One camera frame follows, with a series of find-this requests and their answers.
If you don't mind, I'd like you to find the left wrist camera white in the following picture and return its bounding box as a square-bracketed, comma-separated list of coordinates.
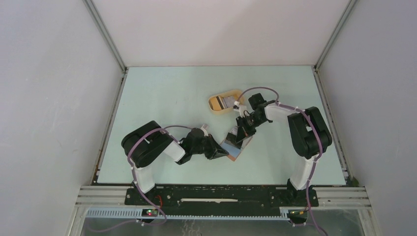
[200, 124, 209, 136]

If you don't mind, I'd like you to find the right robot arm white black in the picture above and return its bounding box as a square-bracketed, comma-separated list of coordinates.
[233, 93, 332, 206]

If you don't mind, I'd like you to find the cream oval tray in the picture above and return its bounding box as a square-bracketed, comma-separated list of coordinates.
[208, 89, 244, 115]

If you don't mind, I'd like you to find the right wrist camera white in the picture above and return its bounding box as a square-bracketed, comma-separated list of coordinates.
[233, 101, 247, 118]

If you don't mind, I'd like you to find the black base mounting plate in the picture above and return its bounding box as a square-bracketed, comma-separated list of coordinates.
[124, 184, 319, 217]

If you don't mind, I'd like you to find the stack of cards in tray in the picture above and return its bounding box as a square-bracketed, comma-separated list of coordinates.
[209, 95, 237, 111]

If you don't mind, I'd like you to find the brown leather card holder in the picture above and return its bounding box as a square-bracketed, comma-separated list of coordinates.
[220, 137, 253, 161]

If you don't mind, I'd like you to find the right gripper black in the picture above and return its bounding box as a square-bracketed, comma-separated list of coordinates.
[236, 114, 266, 143]

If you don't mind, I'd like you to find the grey cable duct rail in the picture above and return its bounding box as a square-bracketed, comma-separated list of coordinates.
[85, 208, 291, 221]

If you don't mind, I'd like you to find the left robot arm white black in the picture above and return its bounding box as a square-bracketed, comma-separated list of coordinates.
[121, 120, 229, 205]

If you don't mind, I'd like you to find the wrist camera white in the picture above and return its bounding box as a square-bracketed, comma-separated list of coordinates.
[233, 101, 247, 118]
[200, 124, 209, 136]

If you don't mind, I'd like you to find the aluminium frame front rail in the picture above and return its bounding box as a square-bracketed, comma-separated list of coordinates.
[76, 186, 371, 209]

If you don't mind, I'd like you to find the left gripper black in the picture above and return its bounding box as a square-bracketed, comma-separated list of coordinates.
[191, 134, 229, 160]

